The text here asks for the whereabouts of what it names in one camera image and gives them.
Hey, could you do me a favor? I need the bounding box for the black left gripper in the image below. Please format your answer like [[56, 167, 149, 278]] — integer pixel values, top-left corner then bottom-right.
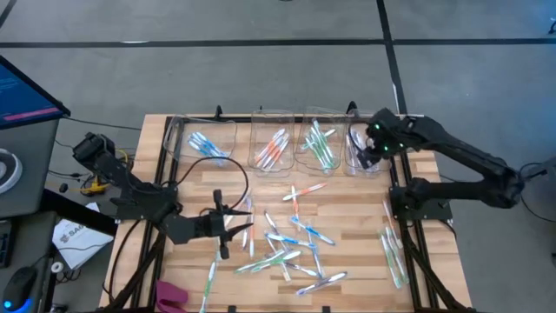
[[197, 190, 255, 261]]

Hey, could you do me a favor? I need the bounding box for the clear plastic bin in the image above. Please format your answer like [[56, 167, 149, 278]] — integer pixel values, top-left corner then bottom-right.
[[342, 108, 394, 178], [162, 114, 239, 170], [294, 106, 348, 177], [247, 109, 296, 178]]

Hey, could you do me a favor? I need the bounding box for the magenta cloth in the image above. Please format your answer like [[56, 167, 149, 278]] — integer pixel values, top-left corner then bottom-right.
[[155, 279, 190, 313]]

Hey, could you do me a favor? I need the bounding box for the yellow clamp tool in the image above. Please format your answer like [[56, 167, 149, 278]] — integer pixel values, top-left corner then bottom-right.
[[80, 180, 106, 196]]

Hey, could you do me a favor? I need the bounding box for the white printed booklet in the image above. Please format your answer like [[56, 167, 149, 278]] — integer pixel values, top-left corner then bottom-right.
[[51, 218, 115, 270]]

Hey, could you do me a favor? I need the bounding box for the black desk beam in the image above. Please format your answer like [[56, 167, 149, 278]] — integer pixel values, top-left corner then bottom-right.
[[38, 189, 118, 238]]

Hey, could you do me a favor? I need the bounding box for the grey stand foot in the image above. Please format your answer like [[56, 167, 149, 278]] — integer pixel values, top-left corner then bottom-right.
[[519, 156, 556, 182]]

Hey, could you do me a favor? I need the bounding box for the grey desk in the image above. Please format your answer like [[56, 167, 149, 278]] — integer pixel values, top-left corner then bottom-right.
[[0, 119, 61, 219]]

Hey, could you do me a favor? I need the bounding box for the black computer mouse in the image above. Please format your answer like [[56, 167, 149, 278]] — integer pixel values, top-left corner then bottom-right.
[[2, 265, 39, 312]]

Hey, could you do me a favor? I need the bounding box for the white round device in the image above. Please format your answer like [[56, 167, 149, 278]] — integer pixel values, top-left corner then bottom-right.
[[0, 148, 24, 196]]

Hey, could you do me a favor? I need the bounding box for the black keyboard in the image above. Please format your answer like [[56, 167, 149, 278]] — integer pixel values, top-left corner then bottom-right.
[[0, 219, 15, 269]]

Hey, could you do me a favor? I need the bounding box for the computer monitor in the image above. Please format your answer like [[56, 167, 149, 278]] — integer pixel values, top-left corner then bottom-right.
[[0, 55, 72, 130]]

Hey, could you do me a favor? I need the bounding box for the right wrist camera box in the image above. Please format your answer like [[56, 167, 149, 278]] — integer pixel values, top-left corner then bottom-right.
[[356, 147, 382, 171]]

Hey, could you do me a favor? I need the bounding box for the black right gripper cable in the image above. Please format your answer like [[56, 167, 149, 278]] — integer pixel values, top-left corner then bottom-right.
[[347, 123, 370, 158]]

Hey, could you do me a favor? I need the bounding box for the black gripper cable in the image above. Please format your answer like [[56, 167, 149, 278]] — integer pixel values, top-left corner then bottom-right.
[[347, 123, 370, 158], [173, 156, 250, 218]]

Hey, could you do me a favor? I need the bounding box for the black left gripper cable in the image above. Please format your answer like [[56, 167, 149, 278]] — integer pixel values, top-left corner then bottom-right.
[[173, 156, 250, 218]]

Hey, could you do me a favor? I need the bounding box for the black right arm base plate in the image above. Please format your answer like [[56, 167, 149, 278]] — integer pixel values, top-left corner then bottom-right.
[[389, 184, 453, 221]]

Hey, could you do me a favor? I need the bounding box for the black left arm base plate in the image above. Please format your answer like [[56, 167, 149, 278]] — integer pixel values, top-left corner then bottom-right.
[[109, 190, 178, 221]]

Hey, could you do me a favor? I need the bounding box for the black power cable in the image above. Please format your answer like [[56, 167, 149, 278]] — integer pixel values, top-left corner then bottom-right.
[[107, 219, 144, 303]]

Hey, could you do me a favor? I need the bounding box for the black floor cable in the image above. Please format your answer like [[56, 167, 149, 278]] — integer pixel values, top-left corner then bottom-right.
[[515, 163, 556, 223]]

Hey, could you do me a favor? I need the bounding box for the black monitor cable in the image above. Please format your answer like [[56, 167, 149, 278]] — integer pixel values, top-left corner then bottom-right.
[[63, 115, 143, 131]]

